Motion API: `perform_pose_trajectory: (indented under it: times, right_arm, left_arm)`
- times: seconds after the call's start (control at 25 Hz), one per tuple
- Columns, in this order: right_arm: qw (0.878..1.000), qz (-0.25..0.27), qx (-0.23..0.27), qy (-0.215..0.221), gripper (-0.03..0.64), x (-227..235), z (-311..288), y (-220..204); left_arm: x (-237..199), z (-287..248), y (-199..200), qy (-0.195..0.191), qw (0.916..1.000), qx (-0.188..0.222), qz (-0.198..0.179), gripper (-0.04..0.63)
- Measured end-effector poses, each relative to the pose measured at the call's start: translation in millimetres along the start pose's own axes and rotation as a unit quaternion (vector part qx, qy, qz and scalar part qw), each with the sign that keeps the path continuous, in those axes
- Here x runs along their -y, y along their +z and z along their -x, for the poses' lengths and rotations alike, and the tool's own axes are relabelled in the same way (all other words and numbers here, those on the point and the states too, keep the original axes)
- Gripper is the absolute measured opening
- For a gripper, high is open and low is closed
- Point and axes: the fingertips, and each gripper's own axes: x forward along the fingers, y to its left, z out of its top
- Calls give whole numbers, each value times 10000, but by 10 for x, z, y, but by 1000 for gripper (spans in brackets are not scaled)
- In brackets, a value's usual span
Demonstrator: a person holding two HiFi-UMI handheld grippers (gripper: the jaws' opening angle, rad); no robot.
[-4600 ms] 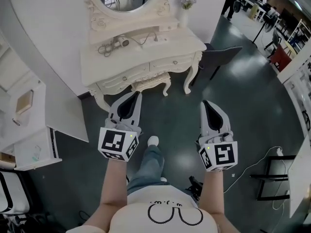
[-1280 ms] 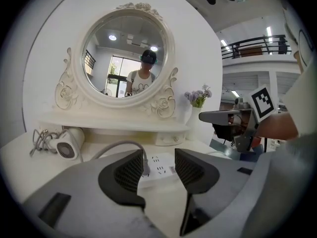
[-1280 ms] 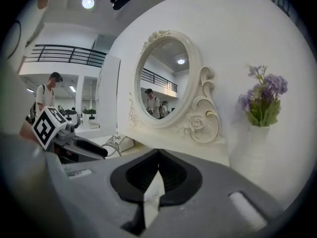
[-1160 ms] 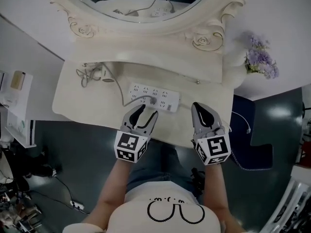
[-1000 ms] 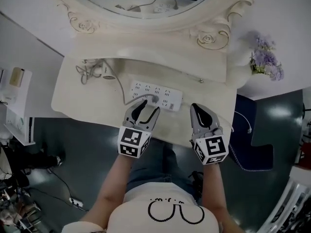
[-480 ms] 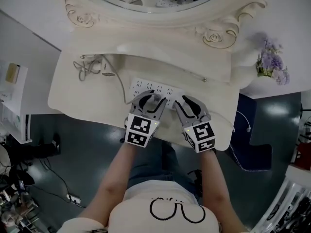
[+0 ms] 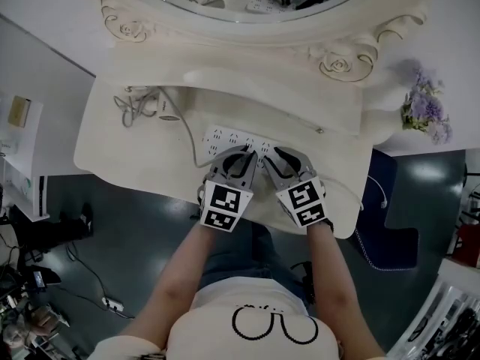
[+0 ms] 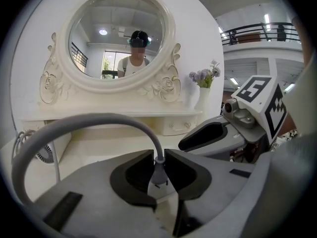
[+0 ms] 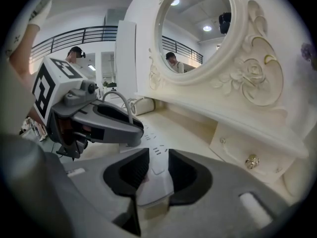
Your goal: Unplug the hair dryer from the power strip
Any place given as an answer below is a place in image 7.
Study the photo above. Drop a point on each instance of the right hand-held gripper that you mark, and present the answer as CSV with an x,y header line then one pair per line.
x,y
303,201

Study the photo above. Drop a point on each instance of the black harness clip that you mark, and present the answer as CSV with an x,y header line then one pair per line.
x,y
305,279

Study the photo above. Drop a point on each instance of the beige box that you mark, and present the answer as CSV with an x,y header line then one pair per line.
x,y
19,111

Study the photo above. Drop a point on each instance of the white side cabinet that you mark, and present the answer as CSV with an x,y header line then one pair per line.
x,y
22,186

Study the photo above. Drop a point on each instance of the cream carved dressing table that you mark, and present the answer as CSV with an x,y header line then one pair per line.
x,y
131,156

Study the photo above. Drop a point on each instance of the red chair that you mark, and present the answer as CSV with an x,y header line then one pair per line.
x,y
468,246

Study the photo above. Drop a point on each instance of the person's right forearm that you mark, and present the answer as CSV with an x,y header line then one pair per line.
x,y
333,287

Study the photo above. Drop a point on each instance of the person's blue jeans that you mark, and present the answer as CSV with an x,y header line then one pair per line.
x,y
243,253

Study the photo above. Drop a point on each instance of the white vase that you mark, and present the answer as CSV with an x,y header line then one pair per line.
x,y
380,126

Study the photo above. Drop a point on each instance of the white hair dryer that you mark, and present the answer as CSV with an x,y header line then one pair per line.
x,y
165,105

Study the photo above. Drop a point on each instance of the black device with blue screen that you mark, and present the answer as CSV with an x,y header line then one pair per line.
x,y
39,279

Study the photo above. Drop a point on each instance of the person's white printed t-shirt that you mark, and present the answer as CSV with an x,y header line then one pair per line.
x,y
210,332

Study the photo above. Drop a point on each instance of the white shelf rack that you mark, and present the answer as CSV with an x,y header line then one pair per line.
x,y
442,321

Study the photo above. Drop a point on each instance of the person's left forearm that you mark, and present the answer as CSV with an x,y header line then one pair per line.
x,y
176,287

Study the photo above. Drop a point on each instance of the dark upholstered chair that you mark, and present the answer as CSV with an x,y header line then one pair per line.
x,y
390,246

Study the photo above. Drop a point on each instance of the purple artificial flowers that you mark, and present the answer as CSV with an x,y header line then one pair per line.
x,y
427,107

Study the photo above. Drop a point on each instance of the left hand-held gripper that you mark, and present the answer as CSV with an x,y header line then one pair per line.
x,y
225,204

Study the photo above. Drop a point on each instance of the oval mirror with carved frame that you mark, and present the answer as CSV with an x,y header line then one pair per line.
x,y
262,51

